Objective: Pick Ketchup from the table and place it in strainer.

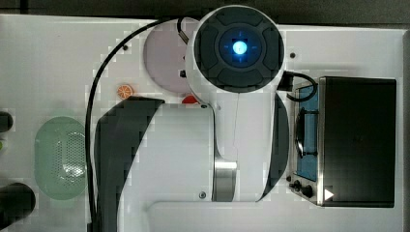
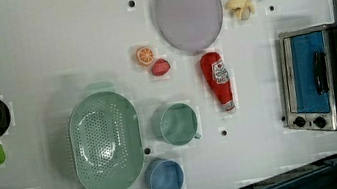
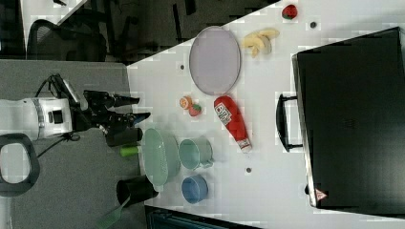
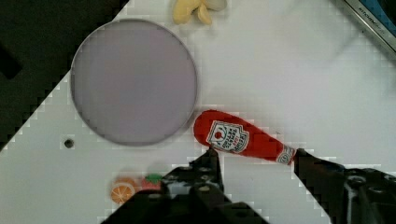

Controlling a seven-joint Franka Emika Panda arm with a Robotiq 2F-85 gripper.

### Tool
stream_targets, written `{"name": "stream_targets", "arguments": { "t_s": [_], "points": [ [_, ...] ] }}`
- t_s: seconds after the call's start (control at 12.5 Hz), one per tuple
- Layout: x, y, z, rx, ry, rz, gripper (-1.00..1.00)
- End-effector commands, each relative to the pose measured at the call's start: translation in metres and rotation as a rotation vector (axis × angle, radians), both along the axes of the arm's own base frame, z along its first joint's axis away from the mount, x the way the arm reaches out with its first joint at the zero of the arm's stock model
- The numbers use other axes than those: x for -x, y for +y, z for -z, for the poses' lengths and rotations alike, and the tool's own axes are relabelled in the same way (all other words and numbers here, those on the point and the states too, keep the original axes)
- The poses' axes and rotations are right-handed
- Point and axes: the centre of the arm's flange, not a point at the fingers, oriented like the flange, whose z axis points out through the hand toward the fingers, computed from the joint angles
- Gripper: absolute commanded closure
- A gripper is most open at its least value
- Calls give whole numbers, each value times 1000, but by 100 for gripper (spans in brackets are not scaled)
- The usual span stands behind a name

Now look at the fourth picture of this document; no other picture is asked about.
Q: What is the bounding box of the orange slice toy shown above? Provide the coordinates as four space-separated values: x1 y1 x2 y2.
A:
110 177 138 204

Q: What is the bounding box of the red toy strawberry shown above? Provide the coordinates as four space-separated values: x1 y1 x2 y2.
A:
141 174 163 190

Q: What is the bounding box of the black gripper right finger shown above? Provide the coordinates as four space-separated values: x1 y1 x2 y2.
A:
293 148 396 224

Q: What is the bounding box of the silver toaster oven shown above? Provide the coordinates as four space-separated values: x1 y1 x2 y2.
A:
340 0 396 60

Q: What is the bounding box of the red plush ketchup bottle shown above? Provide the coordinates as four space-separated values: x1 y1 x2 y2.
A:
193 110 296 165

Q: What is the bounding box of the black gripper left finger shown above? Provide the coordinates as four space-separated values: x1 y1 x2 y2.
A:
101 148 268 224

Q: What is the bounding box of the grey round plate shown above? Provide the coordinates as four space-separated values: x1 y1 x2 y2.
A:
70 19 198 147

